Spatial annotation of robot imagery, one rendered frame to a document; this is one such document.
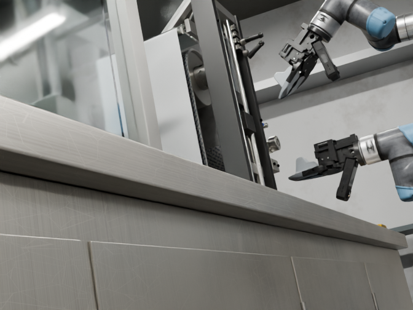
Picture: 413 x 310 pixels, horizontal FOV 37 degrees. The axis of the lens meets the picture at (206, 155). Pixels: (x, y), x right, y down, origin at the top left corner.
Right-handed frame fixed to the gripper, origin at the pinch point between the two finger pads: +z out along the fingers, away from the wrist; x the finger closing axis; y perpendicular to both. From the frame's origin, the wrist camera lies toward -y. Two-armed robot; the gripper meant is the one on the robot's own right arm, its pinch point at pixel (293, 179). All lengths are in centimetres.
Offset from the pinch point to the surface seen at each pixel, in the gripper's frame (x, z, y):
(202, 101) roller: 32.1, 8.6, 18.5
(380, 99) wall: -277, 3, 94
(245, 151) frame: 48.5, -5.3, -1.2
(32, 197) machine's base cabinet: 131, -18, -22
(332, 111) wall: -272, 37, 95
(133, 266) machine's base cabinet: 119, -18, -27
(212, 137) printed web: 24.4, 11.2, 11.5
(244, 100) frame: 38.6, -4.3, 12.8
